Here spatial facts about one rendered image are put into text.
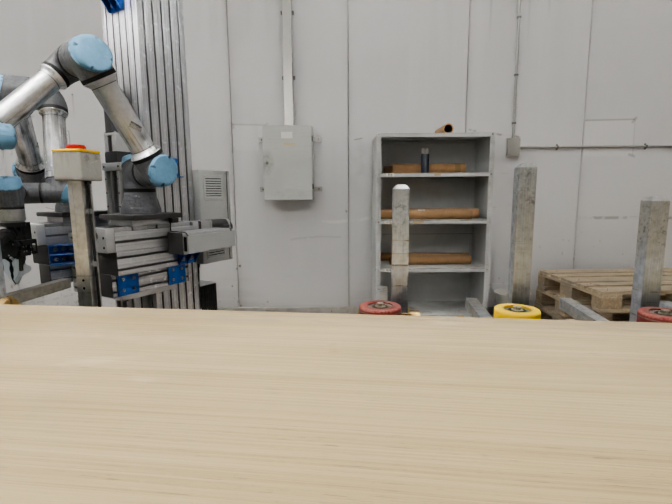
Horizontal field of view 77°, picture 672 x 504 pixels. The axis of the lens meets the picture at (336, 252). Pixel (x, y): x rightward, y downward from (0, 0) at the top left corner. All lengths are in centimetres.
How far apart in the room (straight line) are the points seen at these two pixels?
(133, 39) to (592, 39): 353
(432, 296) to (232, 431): 354
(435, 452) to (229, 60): 376
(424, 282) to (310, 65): 211
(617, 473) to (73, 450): 45
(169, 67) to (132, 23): 21
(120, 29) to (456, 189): 273
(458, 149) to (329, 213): 123
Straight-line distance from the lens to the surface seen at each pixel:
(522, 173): 93
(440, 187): 380
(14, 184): 177
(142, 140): 170
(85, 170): 112
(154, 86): 215
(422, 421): 45
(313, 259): 377
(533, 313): 83
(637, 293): 106
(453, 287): 393
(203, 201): 219
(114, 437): 47
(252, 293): 391
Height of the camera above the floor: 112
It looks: 8 degrees down
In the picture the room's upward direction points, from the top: straight up
